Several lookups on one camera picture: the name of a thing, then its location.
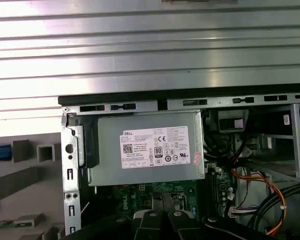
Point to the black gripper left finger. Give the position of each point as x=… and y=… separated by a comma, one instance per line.
x=150, y=225

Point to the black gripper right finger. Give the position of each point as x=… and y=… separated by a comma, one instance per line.
x=182, y=225

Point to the hard disk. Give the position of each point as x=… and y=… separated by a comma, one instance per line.
x=0, y=152

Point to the CPU socket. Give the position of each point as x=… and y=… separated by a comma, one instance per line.
x=181, y=200

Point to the green motherboard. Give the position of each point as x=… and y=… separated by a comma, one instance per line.
x=140, y=192

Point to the grey power supply unit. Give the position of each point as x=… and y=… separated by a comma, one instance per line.
x=110, y=170

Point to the black PC case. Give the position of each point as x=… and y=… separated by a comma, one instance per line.
x=215, y=103

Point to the grey parts rack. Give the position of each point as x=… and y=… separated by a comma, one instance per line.
x=20, y=200

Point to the silver drive cage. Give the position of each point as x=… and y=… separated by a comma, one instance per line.
x=296, y=140

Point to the green RAM stick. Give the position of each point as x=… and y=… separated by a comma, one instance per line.
x=5, y=224

